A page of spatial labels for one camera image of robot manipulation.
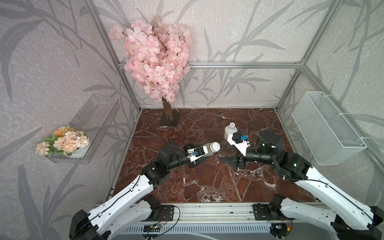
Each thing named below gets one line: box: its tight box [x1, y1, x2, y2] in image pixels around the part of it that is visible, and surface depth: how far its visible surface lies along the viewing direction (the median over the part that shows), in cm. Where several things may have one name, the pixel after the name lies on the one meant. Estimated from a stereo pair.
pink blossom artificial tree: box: [109, 15, 192, 126], surface depth 72 cm
